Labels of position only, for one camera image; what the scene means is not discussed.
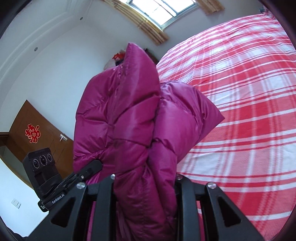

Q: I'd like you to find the window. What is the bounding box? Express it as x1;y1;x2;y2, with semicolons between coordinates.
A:
123;0;199;30

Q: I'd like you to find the brown wooden door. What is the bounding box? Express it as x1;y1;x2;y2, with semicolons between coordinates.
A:
1;101;73;187

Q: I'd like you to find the silver door handle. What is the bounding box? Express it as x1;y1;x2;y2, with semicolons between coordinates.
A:
59;133;68;142

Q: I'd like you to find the red plaid bed sheet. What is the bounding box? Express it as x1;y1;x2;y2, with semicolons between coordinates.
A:
157;11;295;240

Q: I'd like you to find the red double happiness decal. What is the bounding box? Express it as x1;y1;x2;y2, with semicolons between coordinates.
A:
25;123;41;143

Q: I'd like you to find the wooden desk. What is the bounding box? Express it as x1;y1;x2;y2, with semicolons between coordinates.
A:
144;48;159;65

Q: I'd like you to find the yellow curtain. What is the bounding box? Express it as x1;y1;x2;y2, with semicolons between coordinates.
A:
103;0;169;46
196;0;225;15

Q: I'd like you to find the left yellow curtain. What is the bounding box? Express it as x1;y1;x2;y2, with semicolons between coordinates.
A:
103;0;169;46

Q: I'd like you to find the right yellow curtain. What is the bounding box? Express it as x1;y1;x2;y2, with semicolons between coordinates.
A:
196;0;225;15

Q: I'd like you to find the clutter pile on desk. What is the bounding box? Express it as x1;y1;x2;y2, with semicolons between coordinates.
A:
103;50;125;70

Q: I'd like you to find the white wall switch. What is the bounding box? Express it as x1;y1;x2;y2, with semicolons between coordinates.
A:
11;199;21;209

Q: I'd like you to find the magenta down jacket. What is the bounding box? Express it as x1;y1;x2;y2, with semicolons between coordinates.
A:
73;43;224;240

